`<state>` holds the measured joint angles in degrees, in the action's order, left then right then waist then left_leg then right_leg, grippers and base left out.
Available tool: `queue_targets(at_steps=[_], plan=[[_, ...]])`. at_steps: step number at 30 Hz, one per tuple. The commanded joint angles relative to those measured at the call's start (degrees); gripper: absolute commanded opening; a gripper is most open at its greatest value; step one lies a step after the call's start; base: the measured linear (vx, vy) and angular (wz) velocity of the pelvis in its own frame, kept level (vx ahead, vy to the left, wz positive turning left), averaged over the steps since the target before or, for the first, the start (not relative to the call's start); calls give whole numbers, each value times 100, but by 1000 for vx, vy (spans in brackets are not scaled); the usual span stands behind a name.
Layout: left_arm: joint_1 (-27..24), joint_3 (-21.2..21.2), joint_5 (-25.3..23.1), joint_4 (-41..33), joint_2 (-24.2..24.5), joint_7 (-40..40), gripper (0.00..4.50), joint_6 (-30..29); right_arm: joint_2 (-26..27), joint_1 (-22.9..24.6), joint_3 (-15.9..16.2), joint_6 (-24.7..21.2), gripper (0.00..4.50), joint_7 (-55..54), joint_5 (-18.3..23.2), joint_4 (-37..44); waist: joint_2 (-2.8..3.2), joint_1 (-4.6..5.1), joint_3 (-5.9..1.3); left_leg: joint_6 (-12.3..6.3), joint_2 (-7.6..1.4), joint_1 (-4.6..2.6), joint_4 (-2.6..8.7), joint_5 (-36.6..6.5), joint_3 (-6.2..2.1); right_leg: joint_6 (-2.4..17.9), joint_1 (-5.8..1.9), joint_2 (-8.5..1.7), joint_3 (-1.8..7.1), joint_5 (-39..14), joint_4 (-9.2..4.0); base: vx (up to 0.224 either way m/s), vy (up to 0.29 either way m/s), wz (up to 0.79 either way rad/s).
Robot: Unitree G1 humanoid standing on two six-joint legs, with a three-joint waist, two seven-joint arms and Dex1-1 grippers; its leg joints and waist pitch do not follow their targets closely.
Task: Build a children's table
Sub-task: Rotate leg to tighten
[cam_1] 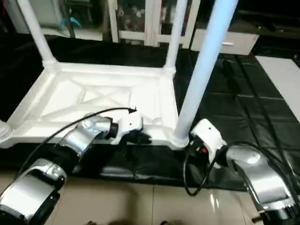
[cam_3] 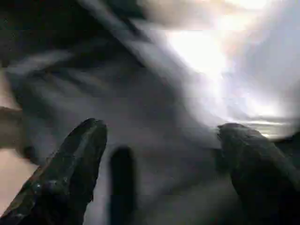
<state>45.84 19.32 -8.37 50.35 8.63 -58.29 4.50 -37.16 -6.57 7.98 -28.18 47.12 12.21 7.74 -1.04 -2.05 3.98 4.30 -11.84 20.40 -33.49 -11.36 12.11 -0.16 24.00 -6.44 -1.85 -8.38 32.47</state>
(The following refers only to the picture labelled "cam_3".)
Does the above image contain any black plastic work mat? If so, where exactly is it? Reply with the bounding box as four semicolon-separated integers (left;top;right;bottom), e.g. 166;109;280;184
0;0;300;225

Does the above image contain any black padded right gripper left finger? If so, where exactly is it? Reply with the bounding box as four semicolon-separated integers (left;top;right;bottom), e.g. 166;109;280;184
0;118;108;225

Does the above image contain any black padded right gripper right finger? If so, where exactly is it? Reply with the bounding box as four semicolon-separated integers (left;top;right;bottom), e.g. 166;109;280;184
217;123;300;225

